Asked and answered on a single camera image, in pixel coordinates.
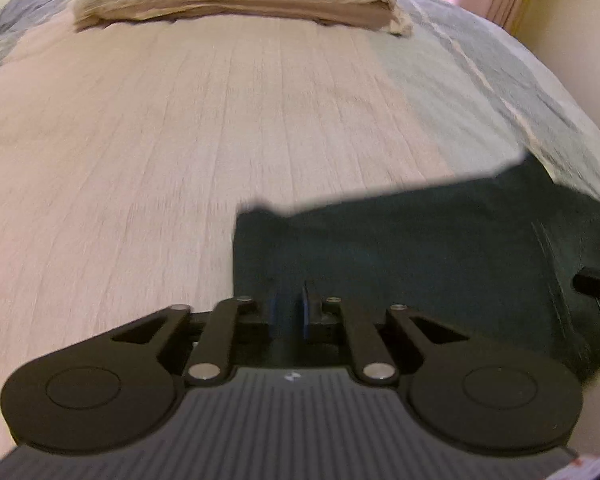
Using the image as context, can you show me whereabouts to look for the dark blue denim jeans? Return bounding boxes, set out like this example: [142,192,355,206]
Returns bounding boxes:
[233,157,600,380]

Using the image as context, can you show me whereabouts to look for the pink grey striped bedspread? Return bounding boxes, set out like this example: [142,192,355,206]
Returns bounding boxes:
[0,0,600,458]

